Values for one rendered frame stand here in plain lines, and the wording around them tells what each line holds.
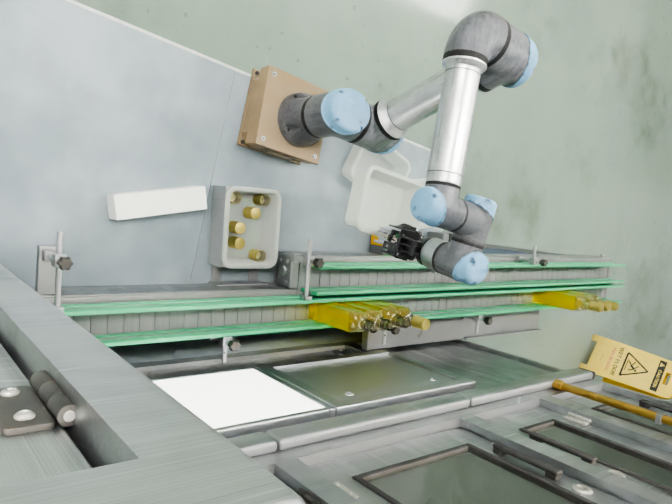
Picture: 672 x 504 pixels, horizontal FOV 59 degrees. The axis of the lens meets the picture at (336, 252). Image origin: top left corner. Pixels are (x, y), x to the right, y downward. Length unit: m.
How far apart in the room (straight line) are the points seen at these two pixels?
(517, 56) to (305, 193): 0.78
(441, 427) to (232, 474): 1.20
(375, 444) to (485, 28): 0.89
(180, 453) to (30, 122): 1.36
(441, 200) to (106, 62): 0.88
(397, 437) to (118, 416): 1.07
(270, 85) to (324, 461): 1.00
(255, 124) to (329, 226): 0.45
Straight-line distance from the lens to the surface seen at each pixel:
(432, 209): 1.22
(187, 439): 0.26
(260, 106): 1.69
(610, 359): 4.89
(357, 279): 1.87
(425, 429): 1.37
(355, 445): 1.24
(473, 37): 1.34
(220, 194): 1.67
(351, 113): 1.57
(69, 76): 1.60
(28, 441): 0.31
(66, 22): 1.62
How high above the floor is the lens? 2.28
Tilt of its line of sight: 51 degrees down
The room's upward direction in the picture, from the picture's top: 101 degrees clockwise
